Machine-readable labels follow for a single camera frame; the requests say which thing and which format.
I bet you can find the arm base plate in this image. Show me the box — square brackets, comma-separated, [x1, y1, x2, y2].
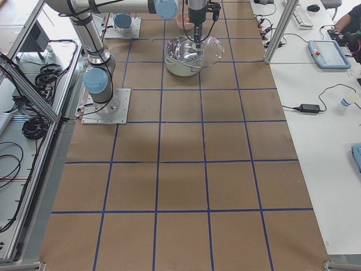
[81, 89, 131, 125]
[104, 17, 142, 40]

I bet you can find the blue teach pendant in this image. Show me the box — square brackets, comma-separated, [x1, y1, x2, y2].
[351, 144, 361, 171]
[307, 40, 351, 69]

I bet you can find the pale green electric pot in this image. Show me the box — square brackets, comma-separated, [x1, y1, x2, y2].
[165, 36, 205, 77]

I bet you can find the pink bowl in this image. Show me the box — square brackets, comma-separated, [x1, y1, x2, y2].
[176, 12, 194, 30]

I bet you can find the paper cup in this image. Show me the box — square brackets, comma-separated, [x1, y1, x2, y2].
[340, 93, 359, 108]

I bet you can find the white keyboard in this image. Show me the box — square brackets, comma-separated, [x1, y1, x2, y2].
[292, 5, 314, 29]

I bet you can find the black power adapter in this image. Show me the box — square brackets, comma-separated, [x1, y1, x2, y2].
[293, 104, 322, 113]

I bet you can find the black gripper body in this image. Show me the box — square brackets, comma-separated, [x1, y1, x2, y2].
[187, 0, 208, 34]

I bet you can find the aluminium frame post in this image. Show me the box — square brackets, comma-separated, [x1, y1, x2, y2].
[264, 0, 298, 64]

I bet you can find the glass pot lid with knob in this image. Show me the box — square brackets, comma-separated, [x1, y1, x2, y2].
[166, 36, 224, 68]

